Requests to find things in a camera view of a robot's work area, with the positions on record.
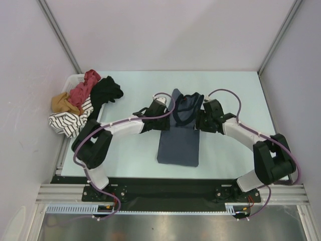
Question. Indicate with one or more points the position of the white plastic laundry basket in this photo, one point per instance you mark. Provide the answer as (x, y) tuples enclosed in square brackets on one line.
[(72, 82)]

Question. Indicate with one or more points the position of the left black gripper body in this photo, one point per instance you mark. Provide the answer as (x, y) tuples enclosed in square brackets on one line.
[(161, 123)]

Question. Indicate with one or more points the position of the red tank top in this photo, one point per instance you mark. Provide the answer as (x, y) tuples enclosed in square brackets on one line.
[(80, 93)]

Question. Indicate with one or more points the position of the striped white black tank top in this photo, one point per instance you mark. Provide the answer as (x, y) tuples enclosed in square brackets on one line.
[(71, 124)]

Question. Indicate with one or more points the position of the aluminium corner post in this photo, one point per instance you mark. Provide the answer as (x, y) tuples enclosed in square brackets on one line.
[(59, 34), (280, 34)]

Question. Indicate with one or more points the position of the right aluminium corner post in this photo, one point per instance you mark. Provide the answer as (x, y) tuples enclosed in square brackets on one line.
[(280, 34)]

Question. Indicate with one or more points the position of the mustard tank top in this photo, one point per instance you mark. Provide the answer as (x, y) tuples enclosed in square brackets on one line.
[(60, 104)]

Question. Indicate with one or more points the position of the aluminium extrusion base frame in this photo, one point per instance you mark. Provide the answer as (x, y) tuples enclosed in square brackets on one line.
[(66, 199)]

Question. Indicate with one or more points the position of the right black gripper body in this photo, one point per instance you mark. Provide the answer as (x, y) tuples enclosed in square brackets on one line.
[(205, 125)]

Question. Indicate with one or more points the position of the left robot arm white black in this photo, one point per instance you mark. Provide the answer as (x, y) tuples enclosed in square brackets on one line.
[(91, 145)]

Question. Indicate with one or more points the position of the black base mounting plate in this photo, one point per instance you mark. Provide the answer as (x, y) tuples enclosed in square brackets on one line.
[(162, 194)]

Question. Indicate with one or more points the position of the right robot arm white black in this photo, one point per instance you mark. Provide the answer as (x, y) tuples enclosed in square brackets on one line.
[(271, 154)]

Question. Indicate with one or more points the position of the blue grey tank top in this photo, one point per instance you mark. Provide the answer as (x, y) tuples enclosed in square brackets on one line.
[(180, 144)]

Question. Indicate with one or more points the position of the left aluminium corner post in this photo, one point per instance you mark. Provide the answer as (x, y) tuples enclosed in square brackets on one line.
[(59, 34)]

